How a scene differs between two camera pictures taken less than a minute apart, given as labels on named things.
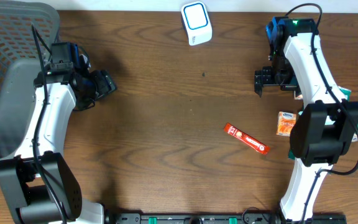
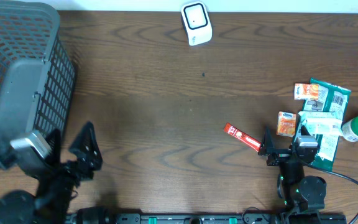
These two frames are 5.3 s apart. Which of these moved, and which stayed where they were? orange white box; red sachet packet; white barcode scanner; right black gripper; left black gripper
Moved: left black gripper; right black gripper
Stayed: orange white box; red sachet packet; white barcode scanner
